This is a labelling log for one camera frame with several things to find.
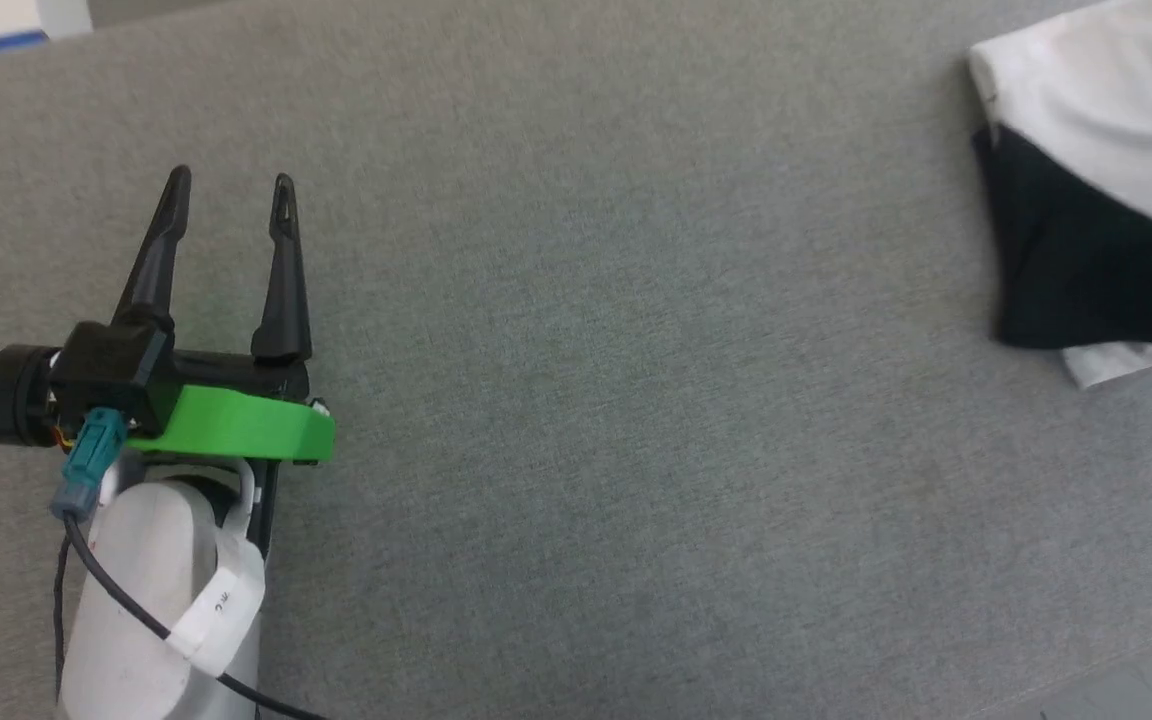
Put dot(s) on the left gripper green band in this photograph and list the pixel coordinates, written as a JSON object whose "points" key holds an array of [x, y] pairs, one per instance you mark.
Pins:
{"points": [[236, 425]]}

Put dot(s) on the white and black garment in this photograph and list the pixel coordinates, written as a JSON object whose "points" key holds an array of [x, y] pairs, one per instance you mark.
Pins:
{"points": [[1096, 240]]}

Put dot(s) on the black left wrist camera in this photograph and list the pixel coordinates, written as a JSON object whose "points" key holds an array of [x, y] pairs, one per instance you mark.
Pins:
{"points": [[46, 390]]}

